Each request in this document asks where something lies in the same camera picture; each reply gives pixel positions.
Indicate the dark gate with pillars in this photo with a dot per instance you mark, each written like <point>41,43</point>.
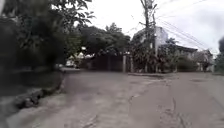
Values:
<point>110,62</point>

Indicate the trees behind gate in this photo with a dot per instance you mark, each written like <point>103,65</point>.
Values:
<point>103,40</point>

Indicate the grey cracked concrete road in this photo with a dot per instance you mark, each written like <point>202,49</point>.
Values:
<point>113,100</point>

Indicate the white vehicle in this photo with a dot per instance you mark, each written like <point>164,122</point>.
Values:
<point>70,63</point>

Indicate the utility pole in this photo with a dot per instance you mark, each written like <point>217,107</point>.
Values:
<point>147,30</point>

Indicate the pale two-storey building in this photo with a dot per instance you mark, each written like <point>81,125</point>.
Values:
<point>159,38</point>

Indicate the large dark green tree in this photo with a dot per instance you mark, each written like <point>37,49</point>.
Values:
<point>36,30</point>

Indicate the low house with roof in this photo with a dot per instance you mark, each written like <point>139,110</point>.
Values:
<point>195,55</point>

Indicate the rough stone kerb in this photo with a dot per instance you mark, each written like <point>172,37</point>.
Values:
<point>31,97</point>

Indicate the bushes along wall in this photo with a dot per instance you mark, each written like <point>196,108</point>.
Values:
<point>160,60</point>

